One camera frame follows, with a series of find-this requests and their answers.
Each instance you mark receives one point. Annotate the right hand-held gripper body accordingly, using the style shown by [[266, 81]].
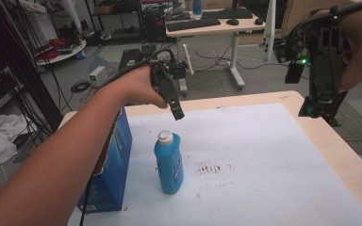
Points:
[[323, 62]]

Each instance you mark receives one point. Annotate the white leaning panel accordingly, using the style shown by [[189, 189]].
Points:
[[188, 59]]

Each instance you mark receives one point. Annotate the black metal shelf rack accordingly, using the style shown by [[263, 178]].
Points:
[[116, 19]]

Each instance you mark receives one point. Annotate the round white table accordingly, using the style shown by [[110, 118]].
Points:
[[66, 55]]

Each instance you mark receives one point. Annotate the wooden desk with white legs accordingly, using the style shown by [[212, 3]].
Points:
[[213, 29]]

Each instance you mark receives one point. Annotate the white post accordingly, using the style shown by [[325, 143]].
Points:
[[270, 28]]

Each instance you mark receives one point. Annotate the small blue bottle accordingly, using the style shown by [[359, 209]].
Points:
[[197, 8]]

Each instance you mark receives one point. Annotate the person's left hand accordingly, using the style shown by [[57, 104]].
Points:
[[138, 88]]

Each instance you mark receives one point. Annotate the long black keyboard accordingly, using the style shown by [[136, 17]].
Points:
[[193, 24]]

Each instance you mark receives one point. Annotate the black flat case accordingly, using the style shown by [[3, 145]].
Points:
[[129, 59]]

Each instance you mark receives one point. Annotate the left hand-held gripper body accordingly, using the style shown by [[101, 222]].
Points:
[[165, 84]]

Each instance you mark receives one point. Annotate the black computer mouse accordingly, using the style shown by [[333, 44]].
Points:
[[232, 22], [259, 21]]

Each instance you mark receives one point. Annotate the small white box device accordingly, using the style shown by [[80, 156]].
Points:
[[98, 76]]

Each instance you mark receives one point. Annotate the black computer tower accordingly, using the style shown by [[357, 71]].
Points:
[[154, 26]]

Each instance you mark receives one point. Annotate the blue cardboard box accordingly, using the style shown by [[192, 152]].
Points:
[[114, 169]]

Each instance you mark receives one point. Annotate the blue bottle with white cap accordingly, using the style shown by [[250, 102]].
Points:
[[169, 163]]

